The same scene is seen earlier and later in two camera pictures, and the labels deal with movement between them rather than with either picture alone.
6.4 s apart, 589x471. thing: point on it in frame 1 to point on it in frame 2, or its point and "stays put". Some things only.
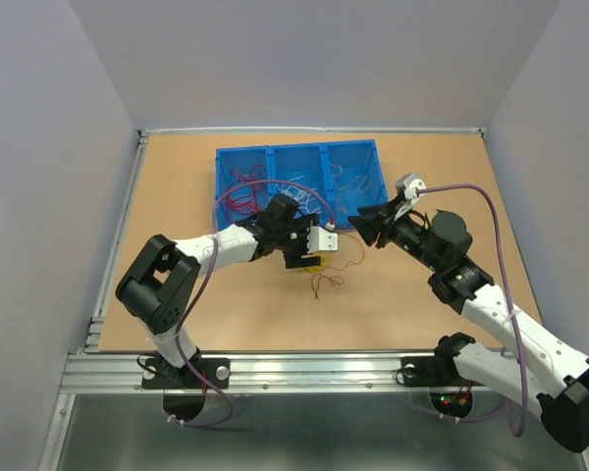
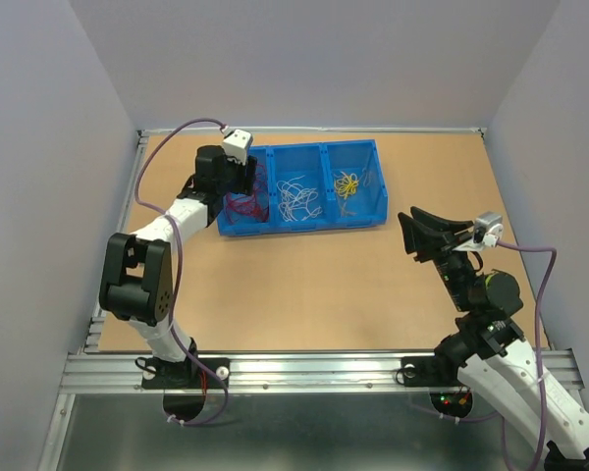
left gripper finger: (295, 261) to (251, 164)
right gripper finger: (370, 222) to (419, 239)
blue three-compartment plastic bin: (336, 180) stays put
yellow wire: (325, 259) to (347, 185)
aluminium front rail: (97, 371) stays put
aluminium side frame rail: (93, 339) stays put
